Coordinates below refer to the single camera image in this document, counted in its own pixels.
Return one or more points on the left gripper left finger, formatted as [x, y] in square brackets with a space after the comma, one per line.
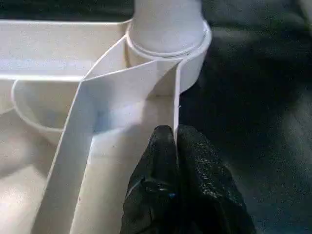
[156, 190]

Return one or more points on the white plastic table top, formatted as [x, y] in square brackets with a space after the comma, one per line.
[48, 122]

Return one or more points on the white plastic table leg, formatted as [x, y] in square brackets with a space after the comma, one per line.
[168, 24]

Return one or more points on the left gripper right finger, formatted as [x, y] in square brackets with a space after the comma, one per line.
[209, 195]

